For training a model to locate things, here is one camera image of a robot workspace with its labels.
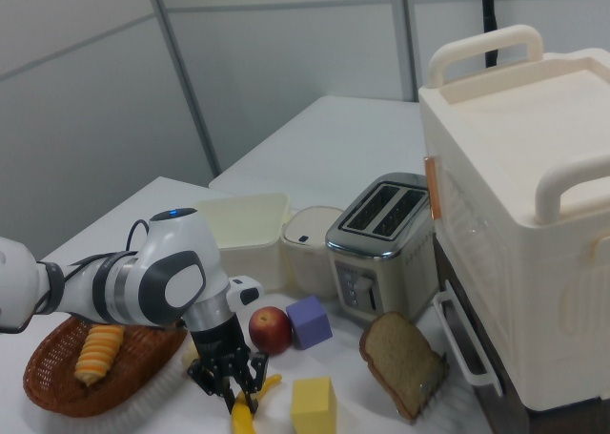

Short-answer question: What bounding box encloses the small white lidded bin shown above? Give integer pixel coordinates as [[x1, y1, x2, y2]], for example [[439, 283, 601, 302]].
[[280, 205, 346, 299]]

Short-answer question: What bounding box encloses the purple foam cube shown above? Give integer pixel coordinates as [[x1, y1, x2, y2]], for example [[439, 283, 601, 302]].
[[285, 295, 334, 351]]

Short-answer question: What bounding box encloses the cream and chrome toaster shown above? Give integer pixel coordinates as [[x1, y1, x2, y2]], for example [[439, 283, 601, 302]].
[[324, 172, 437, 324]]

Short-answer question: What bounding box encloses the cream cabinet with handles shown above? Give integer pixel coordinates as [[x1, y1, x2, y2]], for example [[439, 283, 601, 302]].
[[417, 23, 610, 415]]

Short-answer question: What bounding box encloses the brown bread slice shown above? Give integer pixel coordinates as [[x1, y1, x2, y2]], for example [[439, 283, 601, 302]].
[[358, 310, 443, 424]]

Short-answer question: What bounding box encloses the white square plastic container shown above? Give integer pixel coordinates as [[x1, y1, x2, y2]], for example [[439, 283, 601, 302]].
[[193, 191, 295, 294]]

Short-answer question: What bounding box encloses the red apple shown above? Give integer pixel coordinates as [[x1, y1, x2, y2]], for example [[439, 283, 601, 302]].
[[248, 305, 294, 357]]

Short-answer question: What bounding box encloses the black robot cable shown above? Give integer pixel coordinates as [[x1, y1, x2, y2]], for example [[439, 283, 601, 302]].
[[31, 218, 150, 317]]

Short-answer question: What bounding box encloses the brown wicker basket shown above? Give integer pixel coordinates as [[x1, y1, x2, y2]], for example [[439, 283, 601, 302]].
[[22, 314, 189, 419]]

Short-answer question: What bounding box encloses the yellow banana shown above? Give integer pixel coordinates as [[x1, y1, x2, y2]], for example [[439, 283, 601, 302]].
[[230, 373, 284, 434]]

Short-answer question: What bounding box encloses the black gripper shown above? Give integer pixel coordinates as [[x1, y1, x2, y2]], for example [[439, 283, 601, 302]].
[[186, 309, 271, 414]]

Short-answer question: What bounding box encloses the striped spiral bread roll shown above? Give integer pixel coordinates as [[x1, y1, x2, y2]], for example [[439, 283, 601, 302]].
[[72, 323, 127, 388]]

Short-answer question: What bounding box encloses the brown drawer with white handle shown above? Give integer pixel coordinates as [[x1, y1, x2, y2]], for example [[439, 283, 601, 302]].
[[431, 236, 610, 434]]

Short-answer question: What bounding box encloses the yellow foam cube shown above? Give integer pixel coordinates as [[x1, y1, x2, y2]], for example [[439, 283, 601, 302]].
[[290, 376, 338, 434]]

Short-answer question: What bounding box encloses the black vertical pole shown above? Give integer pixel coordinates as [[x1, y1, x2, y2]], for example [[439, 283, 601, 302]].
[[478, 0, 502, 69]]

